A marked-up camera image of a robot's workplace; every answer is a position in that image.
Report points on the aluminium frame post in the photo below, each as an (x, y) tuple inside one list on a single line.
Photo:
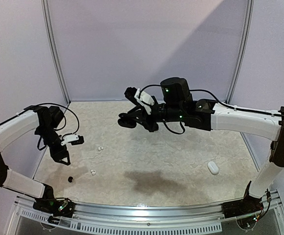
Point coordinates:
[(54, 51), (242, 48)]

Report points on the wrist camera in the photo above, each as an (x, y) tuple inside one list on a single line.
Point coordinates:
[(73, 139), (138, 97)]

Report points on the black earbud charging case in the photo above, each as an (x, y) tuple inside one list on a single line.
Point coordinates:
[(127, 123)]

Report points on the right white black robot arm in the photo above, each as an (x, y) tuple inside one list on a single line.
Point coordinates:
[(208, 115)]

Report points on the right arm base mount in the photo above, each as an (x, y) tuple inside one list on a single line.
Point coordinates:
[(246, 205)]

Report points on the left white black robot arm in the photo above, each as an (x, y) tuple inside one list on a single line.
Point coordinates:
[(43, 121)]

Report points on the right aluminium frame post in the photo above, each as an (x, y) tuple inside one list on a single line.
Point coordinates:
[(242, 48)]

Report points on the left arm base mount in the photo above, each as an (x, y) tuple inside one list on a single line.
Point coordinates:
[(58, 207)]

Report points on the white earbud charging case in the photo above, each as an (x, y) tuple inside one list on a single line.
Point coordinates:
[(213, 168)]

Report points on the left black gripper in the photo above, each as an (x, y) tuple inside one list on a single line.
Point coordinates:
[(57, 154)]

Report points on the white earbud lower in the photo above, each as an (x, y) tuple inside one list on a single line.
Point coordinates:
[(93, 172)]

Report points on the aluminium front rail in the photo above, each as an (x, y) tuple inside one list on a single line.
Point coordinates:
[(96, 219)]

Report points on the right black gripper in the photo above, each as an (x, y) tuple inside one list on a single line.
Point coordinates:
[(146, 117)]

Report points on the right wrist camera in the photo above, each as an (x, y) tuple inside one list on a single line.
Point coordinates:
[(138, 97)]

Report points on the left aluminium frame post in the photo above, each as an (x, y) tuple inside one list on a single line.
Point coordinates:
[(54, 51)]

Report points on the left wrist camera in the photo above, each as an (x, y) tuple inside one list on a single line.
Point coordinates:
[(73, 139)]

